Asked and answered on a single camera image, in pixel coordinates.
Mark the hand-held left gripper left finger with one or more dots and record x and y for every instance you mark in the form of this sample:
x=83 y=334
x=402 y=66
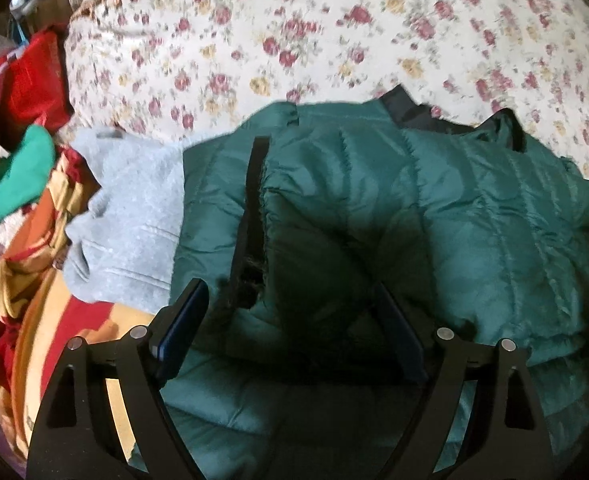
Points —
x=184 y=320

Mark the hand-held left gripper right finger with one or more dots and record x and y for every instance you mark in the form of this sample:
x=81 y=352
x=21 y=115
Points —
x=399 y=332

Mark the green puffer jacket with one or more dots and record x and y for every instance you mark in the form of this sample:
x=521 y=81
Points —
x=349 y=175

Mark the orange printed blanket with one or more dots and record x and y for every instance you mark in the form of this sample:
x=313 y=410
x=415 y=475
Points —
x=74 y=320

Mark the grey fleece garment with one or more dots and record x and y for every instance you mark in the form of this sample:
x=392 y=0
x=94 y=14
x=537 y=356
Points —
x=134 y=210

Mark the bright green cloth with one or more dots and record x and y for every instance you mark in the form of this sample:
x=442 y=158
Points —
x=29 y=156

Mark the red cloth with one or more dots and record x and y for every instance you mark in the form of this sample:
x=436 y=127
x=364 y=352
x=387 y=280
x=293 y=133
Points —
x=34 y=80

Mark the floral quilt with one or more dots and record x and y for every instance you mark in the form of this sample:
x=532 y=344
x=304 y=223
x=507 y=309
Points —
x=324 y=25

